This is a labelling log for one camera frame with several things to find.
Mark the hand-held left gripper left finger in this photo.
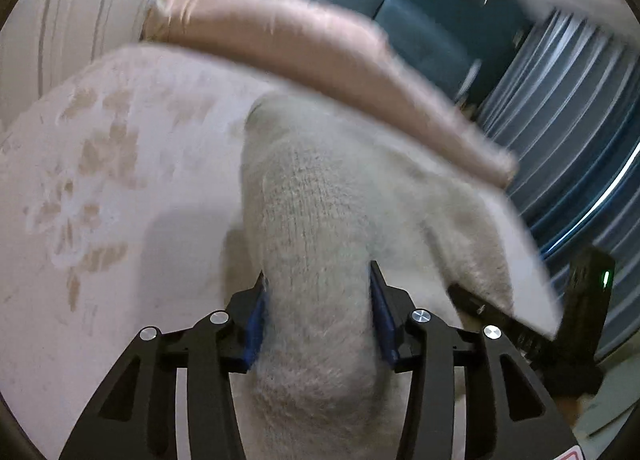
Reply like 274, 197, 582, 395
57, 270, 269, 460

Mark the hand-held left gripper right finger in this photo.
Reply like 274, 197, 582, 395
369, 260, 577, 460

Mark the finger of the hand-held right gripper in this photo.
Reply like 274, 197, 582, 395
446, 282, 557, 357

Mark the cream knit sweater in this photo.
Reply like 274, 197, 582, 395
227, 92, 563, 460

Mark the blue striped curtain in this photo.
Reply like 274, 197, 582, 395
460, 5, 640, 368

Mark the pink folded duvet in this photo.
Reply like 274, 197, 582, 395
141, 0, 519, 189

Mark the teal sofa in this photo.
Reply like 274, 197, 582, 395
184, 0, 533, 108

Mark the white panelled wardrobe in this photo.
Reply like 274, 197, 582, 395
0, 0, 203, 128

